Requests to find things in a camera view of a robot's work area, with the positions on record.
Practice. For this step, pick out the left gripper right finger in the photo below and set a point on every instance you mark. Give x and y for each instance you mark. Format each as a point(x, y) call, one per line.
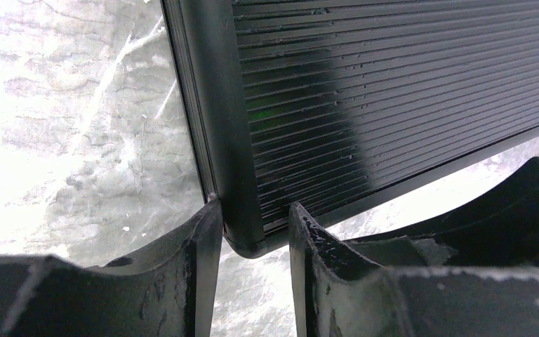
point(338, 291)

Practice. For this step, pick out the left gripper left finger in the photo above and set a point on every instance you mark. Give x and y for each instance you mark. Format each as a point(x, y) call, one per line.
point(166, 288)

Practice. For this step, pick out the black poker chip case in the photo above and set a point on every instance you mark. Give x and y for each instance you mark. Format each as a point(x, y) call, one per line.
point(344, 105)

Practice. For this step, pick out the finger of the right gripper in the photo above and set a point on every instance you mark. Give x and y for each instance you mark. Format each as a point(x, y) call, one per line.
point(497, 229)

